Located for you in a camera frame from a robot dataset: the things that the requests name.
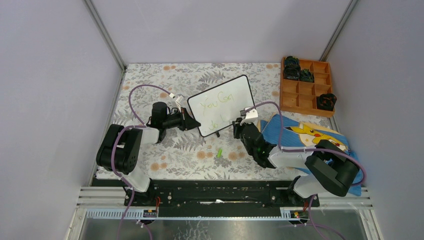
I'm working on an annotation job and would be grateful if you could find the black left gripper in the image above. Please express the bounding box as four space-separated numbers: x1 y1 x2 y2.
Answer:
162 107 201 131

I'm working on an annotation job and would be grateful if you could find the small black-framed whiteboard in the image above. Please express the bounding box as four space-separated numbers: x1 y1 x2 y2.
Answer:
187 74 255 137

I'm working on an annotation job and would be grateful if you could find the green marker cap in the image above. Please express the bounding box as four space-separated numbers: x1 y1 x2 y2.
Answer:
216 148 223 158

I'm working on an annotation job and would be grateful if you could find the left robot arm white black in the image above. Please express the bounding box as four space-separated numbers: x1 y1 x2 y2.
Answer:
96 102 201 206

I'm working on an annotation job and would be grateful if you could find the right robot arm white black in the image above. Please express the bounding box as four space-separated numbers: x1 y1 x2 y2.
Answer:
232 117 363 206

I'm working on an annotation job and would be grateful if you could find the floral patterned table mat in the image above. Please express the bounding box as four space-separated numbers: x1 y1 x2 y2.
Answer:
96 62 339 181

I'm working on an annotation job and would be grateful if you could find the blue yellow cartoon cloth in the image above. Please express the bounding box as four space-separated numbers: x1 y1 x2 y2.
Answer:
262 115 366 195

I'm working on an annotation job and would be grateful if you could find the orange wooden compartment tray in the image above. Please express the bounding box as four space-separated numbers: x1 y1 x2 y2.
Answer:
279 57 335 118

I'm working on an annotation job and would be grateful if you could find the black object tray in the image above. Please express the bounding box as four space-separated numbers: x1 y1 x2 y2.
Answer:
283 55 300 67
299 69 315 83
283 64 301 81
316 93 338 111

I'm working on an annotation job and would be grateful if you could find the black object tray middle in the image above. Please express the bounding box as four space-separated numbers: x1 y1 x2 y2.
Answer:
299 69 315 83

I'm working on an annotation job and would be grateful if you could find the black object tray top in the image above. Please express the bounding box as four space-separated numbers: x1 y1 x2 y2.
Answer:
283 55 300 67

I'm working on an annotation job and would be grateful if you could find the black object tray right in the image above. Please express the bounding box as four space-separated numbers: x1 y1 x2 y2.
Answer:
316 93 338 111

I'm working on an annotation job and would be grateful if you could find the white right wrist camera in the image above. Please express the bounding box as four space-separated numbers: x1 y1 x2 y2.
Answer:
240 107 259 125

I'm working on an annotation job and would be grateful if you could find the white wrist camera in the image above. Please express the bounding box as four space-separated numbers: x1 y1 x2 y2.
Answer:
240 107 259 125
169 93 184 114

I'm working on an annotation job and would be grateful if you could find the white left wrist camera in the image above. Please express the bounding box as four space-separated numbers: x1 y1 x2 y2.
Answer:
169 93 184 114

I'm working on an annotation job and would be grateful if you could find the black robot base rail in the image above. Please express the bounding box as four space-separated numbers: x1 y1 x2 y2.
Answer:
123 179 320 218

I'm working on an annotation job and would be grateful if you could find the right aluminium frame post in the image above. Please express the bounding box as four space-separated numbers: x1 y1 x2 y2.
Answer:
319 0 360 62

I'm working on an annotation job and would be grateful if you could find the aluminium frame post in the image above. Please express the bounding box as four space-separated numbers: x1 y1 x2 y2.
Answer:
319 0 360 62
83 0 127 72

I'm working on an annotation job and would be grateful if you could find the left aluminium frame post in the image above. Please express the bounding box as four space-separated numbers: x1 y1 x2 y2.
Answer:
83 0 127 72

